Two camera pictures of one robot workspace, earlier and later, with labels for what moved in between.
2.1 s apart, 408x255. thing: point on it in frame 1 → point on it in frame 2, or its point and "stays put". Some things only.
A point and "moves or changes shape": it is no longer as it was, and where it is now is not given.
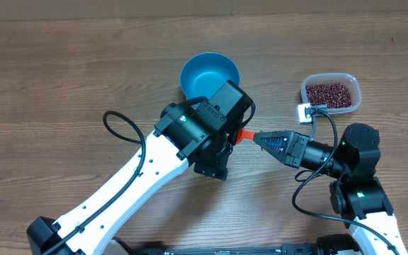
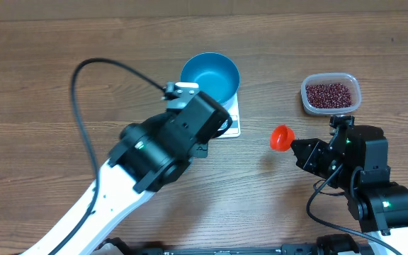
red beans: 334,95 stays put
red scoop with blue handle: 244,134 moves or changes shape
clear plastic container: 341,92 stays put
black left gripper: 215,167 → 201,151
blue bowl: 203,74 stays put
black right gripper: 292,157 → 309,163
